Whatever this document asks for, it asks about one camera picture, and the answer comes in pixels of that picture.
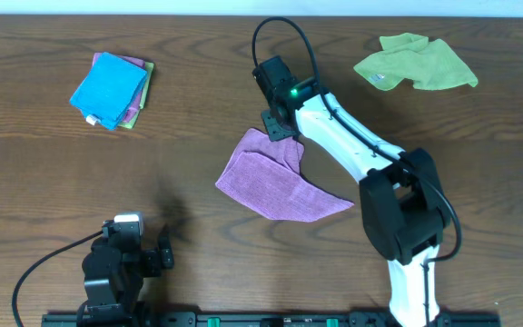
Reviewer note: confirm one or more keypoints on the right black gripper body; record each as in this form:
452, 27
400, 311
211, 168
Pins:
278, 125

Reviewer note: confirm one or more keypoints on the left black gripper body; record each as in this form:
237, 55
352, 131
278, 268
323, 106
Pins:
153, 262

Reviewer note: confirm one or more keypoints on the purple microfiber cloth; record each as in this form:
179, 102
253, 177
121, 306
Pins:
265, 176

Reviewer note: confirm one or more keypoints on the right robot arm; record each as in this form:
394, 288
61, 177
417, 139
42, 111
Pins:
404, 211

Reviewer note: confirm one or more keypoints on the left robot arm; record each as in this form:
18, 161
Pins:
114, 272

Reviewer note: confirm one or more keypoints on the green folded cloth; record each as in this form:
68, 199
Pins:
131, 116

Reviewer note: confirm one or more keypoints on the green crumpled cloth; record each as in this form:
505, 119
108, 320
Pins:
429, 65

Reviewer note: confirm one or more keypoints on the blue folded cloth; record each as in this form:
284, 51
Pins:
83, 97

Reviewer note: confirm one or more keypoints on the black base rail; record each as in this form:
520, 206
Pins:
352, 319

